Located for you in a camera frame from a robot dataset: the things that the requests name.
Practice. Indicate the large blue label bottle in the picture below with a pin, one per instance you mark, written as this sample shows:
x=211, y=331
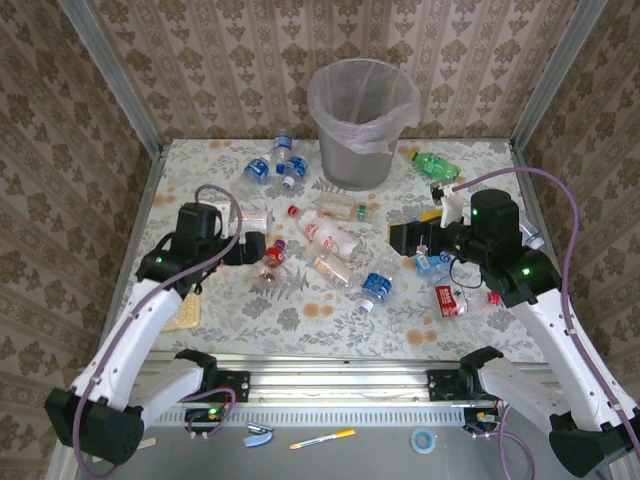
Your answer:
x=431, y=266

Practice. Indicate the flat wooden stick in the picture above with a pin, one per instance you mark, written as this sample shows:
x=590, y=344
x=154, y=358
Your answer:
x=149, y=442

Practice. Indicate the red label bottle purple cap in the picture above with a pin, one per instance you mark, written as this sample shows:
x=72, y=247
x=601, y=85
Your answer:
x=272, y=257

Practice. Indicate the green plastic bottle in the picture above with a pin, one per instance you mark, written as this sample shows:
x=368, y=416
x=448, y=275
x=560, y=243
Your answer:
x=435, y=166

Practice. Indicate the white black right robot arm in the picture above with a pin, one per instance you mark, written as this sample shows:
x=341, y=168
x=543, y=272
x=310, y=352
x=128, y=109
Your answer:
x=550, y=325

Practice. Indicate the clear unlabelled plastic bottle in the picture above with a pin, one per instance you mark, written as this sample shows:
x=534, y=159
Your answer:
x=531, y=235

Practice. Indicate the aluminium table side rail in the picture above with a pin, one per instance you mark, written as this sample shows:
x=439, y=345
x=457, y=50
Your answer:
x=148, y=195
x=524, y=170

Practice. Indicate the blue stapler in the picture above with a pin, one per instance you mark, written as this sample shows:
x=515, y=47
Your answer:
x=257, y=435

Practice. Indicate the aluminium frame post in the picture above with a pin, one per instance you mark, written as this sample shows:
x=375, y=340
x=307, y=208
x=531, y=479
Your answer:
x=555, y=75
x=107, y=75

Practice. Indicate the translucent pink bin liner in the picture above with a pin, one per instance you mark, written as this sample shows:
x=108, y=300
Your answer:
x=402, y=112

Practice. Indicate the blue tape roll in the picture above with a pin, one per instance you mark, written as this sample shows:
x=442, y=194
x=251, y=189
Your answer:
x=415, y=441

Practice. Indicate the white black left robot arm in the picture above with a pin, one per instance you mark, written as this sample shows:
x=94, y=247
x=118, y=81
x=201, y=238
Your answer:
x=150, y=320

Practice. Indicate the clear bottle pale orange label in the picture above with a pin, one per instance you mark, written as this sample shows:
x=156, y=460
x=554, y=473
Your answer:
x=330, y=266

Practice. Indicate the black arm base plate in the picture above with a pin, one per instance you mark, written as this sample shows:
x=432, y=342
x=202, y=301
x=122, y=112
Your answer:
x=240, y=385
x=440, y=385

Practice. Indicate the clear bottle green cap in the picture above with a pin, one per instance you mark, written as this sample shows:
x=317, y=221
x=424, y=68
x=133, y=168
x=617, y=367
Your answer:
x=345, y=205

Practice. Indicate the control board green light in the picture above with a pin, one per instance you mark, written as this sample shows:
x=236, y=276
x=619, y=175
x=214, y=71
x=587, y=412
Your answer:
x=210, y=413

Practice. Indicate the floral tablecloth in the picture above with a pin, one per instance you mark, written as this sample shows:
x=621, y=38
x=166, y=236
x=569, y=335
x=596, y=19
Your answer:
x=350, y=330

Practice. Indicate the red cap white label bottle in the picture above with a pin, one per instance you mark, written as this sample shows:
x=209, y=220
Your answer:
x=322, y=232

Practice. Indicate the clear bottle blue cap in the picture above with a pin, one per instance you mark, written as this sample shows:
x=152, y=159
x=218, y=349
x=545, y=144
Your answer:
x=282, y=150

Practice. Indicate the white label bottle orange triangle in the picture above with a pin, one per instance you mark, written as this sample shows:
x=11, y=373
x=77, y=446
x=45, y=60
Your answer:
x=256, y=220

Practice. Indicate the white orange marker pen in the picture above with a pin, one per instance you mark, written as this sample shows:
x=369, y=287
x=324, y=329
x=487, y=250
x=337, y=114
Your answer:
x=322, y=439

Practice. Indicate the blue label water bottle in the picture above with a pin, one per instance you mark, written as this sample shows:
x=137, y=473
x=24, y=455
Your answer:
x=257, y=169
x=295, y=169
x=377, y=286

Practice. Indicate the long aluminium mounting rail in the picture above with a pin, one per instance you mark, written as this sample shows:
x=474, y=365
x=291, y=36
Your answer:
x=340, y=382

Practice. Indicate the grey plastic waste bin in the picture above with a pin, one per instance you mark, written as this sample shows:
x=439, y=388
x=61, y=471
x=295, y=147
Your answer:
x=355, y=167

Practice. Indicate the control board orange connector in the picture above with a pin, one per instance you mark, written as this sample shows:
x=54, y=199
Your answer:
x=482, y=416

